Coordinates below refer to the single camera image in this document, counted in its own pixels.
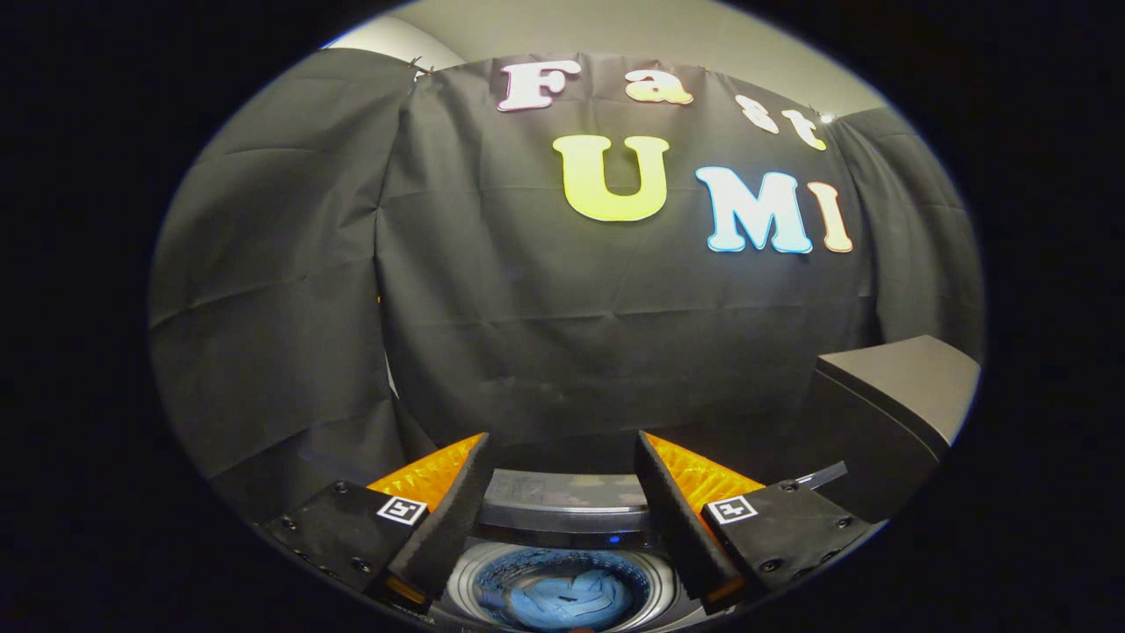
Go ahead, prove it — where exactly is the black backdrop cloth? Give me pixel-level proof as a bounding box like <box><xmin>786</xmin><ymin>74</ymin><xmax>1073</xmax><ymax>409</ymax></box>
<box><xmin>148</xmin><ymin>48</ymin><xmax>985</xmax><ymax>528</ymax></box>

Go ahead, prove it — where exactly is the light blue polo shirt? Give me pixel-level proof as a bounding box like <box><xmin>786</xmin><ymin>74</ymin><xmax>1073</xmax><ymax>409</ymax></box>
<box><xmin>499</xmin><ymin>567</ymin><xmax>635</xmax><ymax>630</ymax></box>

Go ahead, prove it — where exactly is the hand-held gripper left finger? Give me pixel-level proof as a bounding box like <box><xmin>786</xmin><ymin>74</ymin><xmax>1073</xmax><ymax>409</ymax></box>
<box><xmin>262</xmin><ymin>433</ymin><xmax>496</xmax><ymax>615</ymax></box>

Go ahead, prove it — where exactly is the grey cabinet with dark top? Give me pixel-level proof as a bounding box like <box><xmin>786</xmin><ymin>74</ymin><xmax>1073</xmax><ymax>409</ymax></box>
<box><xmin>813</xmin><ymin>334</ymin><xmax>983</xmax><ymax>525</ymax></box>

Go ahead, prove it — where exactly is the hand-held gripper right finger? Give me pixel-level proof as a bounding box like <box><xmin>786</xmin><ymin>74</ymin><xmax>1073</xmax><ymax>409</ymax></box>
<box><xmin>632</xmin><ymin>431</ymin><xmax>880</xmax><ymax>618</ymax></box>

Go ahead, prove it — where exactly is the dark washing machine lid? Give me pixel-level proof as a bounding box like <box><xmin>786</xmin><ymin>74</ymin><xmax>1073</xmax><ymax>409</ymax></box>
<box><xmin>431</xmin><ymin>469</ymin><xmax>704</xmax><ymax>633</ymax></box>

